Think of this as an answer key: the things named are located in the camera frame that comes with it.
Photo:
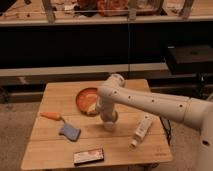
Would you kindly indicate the white ceramic cup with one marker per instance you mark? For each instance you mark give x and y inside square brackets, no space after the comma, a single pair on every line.
[109,126]

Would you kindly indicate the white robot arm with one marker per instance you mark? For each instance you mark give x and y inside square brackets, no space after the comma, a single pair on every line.
[192,112]

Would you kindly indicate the orange round plate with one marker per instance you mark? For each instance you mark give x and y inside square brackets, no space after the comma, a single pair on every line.
[86,101]

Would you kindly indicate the white tube bottle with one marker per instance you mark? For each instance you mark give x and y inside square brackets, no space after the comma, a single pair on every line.
[141,130]

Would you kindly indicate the wooden folding table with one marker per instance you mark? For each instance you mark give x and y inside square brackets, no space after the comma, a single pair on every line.
[46,149]

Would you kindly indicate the black box on right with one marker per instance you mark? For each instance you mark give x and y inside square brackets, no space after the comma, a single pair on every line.
[190,59]

